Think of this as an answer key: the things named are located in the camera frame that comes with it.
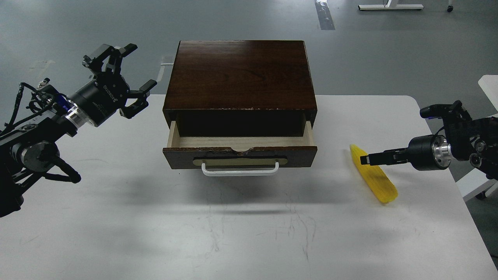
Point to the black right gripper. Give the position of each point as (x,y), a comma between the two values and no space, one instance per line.
(425,153)

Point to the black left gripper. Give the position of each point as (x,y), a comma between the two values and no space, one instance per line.
(106,93)

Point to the yellow corn cob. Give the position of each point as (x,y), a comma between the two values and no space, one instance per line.
(378,182)

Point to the dark wooden drawer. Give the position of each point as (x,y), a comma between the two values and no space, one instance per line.
(185,153)

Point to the white drawer handle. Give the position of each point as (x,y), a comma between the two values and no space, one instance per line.
(239,173)

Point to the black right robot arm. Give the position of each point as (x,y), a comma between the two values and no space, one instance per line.
(464,139)

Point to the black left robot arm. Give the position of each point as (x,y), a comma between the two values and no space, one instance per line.
(42,115)

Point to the dark wooden drawer cabinet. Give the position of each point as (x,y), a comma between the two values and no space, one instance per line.
(240,88)

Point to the grey floor tape strip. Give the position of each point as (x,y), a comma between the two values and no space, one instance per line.
(325,19)

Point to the white table leg base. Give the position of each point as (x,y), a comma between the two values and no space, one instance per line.
(391,5)

